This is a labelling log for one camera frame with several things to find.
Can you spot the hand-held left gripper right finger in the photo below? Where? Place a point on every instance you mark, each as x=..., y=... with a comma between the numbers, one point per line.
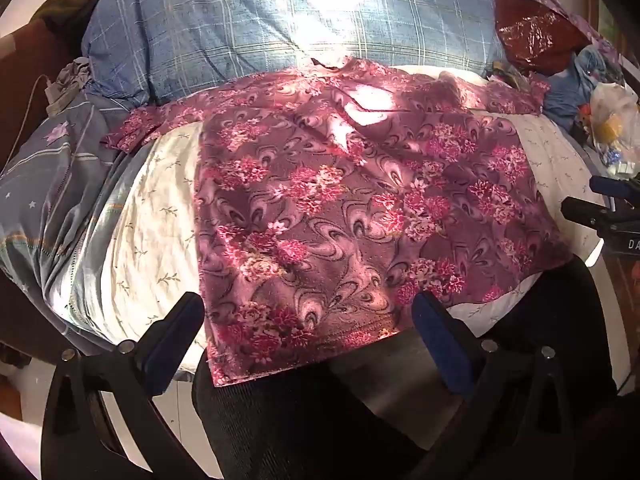
x=442, y=342

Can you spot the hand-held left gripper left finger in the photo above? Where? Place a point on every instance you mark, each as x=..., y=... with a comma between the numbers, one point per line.
x=170, y=335

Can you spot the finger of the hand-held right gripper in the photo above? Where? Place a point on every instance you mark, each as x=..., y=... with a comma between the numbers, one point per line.
x=587, y=212
x=612, y=187

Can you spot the purple floral shirt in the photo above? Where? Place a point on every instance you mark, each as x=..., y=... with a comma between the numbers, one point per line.
x=350, y=210

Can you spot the dark clothes pile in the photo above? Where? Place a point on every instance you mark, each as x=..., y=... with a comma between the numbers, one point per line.
x=67, y=7

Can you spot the clear plastic bag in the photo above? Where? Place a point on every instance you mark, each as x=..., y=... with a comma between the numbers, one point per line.
x=612, y=120

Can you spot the white leaf-print bed sheet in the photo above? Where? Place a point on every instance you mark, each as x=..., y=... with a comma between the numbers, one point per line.
x=150, y=240

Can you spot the blue cloth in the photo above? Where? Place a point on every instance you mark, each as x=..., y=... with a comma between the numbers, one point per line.
x=575, y=87

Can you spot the person's black trousers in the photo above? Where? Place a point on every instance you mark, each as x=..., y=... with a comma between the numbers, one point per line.
x=300, y=435

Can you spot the dark red plastic bag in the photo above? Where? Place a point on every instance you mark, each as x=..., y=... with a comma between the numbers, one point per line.
x=535, y=35

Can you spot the grey star-print blanket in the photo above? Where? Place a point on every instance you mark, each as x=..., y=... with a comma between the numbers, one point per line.
x=50, y=210

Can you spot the purple patterned cloth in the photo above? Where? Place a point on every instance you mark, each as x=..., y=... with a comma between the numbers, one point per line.
x=575, y=15

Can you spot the grey crumpled cloth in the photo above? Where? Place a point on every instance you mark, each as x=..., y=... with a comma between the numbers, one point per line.
x=70, y=82

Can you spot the brown wooden headboard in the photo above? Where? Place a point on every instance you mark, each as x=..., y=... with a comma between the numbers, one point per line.
x=35, y=55

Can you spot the blue plaid pillow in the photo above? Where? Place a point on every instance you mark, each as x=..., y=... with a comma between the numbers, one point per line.
x=280, y=25

